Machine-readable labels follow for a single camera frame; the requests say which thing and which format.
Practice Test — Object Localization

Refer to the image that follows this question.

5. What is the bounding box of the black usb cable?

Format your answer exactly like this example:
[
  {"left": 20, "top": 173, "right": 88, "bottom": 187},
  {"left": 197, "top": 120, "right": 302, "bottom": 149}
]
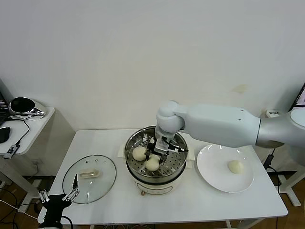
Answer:
[{"left": 4, "top": 116, "right": 31, "bottom": 146}]

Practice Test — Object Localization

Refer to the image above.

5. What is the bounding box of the black computer mouse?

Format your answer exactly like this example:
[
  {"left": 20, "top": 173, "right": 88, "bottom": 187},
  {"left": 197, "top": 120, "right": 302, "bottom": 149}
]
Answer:
[{"left": 0, "top": 127, "right": 11, "bottom": 144}]

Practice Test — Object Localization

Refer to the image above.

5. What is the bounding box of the glass lid with cream handle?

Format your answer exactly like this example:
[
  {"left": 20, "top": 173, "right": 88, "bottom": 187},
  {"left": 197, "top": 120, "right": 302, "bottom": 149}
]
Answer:
[{"left": 62, "top": 155, "right": 117, "bottom": 205}]

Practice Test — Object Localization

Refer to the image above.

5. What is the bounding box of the black laptop with dark screen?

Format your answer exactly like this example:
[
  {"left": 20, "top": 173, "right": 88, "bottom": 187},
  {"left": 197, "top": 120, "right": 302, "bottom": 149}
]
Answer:
[{"left": 0, "top": 80, "right": 10, "bottom": 126}]

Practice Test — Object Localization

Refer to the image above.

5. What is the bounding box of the grey usb hub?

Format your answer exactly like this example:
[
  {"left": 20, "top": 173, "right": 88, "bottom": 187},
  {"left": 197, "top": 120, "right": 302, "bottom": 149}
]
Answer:
[{"left": 2, "top": 144, "right": 20, "bottom": 160}]

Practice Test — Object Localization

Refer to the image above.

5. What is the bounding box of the black laptop power cable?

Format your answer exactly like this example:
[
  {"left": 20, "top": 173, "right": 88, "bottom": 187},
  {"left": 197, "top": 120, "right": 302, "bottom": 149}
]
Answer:
[{"left": 263, "top": 147, "right": 277, "bottom": 169}]

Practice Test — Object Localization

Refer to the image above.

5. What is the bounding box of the chrome rounded device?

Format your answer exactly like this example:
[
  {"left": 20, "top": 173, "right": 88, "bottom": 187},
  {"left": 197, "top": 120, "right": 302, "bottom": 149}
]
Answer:
[{"left": 8, "top": 97, "right": 46, "bottom": 120}]

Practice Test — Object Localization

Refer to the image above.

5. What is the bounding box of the white steamed baozi bun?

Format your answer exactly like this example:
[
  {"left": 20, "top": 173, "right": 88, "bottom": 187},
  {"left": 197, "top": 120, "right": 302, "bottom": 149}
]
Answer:
[
  {"left": 228, "top": 160, "right": 245, "bottom": 174},
  {"left": 132, "top": 146, "right": 146, "bottom": 161},
  {"left": 145, "top": 155, "right": 160, "bottom": 172}
]

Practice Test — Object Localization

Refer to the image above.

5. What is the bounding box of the grey laptop with pink screen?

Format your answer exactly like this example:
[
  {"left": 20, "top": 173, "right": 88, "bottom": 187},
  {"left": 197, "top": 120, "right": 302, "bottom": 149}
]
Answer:
[{"left": 294, "top": 82, "right": 305, "bottom": 108}]

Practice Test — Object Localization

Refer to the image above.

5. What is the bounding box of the white electric cooker base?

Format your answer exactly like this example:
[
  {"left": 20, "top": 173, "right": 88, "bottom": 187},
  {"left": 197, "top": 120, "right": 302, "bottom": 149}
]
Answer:
[{"left": 117, "top": 145, "right": 195, "bottom": 197}]

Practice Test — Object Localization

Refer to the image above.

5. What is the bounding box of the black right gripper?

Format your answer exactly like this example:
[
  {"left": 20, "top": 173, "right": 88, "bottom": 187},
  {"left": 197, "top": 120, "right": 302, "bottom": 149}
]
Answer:
[{"left": 144, "top": 135, "right": 170, "bottom": 165}]

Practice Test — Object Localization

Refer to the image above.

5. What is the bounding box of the white side table with mouse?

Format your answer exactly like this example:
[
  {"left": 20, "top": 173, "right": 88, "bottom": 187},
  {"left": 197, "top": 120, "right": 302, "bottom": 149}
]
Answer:
[{"left": 0, "top": 106, "right": 76, "bottom": 214}]

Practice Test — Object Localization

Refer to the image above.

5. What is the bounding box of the white side table with label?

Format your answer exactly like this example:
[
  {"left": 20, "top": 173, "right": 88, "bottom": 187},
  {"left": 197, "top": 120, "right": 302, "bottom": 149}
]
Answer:
[{"left": 247, "top": 109, "right": 305, "bottom": 207}]

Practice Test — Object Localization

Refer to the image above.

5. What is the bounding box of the steel perforated steamer basket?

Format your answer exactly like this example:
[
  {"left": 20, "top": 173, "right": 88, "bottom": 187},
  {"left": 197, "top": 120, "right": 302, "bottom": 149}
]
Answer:
[{"left": 124, "top": 126, "right": 189, "bottom": 183}]

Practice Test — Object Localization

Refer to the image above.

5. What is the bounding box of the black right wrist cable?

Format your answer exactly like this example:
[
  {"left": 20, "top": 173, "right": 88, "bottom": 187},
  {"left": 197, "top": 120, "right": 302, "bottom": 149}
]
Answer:
[{"left": 165, "top": 140, "right": 189, "bottom": 153}]

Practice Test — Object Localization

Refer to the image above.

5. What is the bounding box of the white round plate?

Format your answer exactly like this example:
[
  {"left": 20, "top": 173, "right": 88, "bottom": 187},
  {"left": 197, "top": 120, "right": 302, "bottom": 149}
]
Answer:
[{"left": 196, "top": 143, "right": 254, "bottom": 193}]

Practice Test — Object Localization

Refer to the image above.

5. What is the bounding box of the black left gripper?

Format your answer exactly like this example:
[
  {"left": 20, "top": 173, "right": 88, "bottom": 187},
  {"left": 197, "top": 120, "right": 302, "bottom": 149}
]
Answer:
[{"left": 38, "top": 173, "right": 80, "bottom": 226}]

